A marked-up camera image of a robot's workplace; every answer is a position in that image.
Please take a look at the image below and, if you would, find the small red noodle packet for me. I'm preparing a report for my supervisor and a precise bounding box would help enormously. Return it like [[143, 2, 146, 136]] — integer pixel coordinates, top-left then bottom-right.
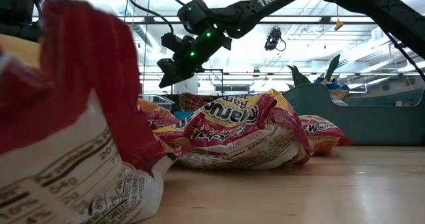
[[297, 114, 354, 156]]

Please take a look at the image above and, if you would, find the small teal box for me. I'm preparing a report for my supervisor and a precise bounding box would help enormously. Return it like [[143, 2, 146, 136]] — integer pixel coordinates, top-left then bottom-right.
[[173, 110, 195, 120]]

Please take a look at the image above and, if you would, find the yellow brown noodle packet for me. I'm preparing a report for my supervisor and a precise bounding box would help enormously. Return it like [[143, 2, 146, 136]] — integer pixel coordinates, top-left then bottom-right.
[[327, 88, 351, 102]]

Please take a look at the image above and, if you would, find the patterned orange fabric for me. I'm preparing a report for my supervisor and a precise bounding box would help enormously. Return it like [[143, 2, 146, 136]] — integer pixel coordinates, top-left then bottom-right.
[[177, 92, 216, 112]]

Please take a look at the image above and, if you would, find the black ceiling-mounted camera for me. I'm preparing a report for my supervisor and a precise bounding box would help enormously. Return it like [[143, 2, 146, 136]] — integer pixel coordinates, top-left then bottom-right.
[[264, 27, 288, 53]]

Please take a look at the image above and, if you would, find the clear plastic container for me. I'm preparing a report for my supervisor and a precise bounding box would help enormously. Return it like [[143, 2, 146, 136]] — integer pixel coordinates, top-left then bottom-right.
[[138, 94, 175, 112]]

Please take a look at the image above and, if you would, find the black looping cable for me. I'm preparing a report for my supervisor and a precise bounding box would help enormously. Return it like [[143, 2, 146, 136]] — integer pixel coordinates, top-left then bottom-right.
[[126, 0, 175, 35]]

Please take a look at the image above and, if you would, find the yellow hanging tag on cord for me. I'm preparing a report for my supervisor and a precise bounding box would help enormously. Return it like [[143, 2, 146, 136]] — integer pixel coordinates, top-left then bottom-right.
[[333, 4, 345, 32]]

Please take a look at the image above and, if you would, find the teal plastic bin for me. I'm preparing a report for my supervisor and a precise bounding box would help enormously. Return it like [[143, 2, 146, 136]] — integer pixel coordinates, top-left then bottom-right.
[[283, 82, 425, 147]]

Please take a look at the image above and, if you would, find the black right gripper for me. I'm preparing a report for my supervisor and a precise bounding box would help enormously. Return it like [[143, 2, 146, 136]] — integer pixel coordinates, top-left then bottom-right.
[[157, 27, 234, 89]]

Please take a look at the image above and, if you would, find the blue noodle packet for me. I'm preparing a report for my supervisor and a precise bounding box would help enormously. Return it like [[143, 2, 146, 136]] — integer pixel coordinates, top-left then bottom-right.
[[313, 76, 350, 92]]

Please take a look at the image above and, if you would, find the green leaf-shaped object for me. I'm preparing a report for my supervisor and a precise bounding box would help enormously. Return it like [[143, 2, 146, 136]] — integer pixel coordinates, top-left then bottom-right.
[[286, 54, 341, 92]]

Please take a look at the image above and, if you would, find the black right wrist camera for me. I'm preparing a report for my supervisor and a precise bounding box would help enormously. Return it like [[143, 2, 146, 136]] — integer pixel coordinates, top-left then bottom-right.
[[161, 31, 196, 53]]

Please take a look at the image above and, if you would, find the white cylinder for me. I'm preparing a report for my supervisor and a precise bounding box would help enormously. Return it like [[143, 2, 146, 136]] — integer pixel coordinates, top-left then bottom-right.
[[173, 76, 199, 96]]

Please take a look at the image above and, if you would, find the black overhead frame bar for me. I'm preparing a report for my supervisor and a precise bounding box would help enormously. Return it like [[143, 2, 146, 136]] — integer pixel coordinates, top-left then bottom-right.
[[124, 15, 425, 25]]

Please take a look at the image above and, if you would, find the black cable along right arm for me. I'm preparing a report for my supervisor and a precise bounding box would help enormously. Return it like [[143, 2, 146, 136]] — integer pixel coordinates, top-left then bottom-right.
[[377, 26, 425, 82]]

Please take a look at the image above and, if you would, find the orange red noodle packet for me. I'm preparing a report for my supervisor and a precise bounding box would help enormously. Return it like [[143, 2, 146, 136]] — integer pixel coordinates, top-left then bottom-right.
[[137, 98, 182, 130]]

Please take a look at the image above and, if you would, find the large red white noodle packet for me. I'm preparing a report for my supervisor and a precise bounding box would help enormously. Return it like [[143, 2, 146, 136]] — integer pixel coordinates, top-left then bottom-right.
[[0, 0, 179, 224]]

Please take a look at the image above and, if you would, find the noodle packet showing nutrition label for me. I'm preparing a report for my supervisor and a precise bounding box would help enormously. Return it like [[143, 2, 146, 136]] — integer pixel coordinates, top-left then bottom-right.
[[172, 89, 312, 171]]

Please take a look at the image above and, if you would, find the yellow red beef noodle packet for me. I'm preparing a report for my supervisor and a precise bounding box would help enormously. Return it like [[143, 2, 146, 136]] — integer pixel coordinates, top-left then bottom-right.
[[153, 90, 278, 152]]

